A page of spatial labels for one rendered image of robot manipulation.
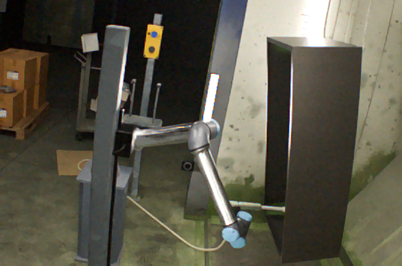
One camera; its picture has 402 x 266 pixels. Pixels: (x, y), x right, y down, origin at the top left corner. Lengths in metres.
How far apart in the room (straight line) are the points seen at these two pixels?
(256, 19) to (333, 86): 1.16
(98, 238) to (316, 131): 1.18
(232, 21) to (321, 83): 1.18
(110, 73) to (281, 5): 2.10
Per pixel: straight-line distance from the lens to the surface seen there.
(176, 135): 2.15
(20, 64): 4.73
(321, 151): 1.89
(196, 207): 3.19
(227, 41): 2.79
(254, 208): 2.48
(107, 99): 0.89
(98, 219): 1.02
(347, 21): 2.99
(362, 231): 3.12
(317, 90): 1.78
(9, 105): 4.48
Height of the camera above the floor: 1.70
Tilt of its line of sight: 16 degrees down
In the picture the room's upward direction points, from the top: 10 degrees clockwise
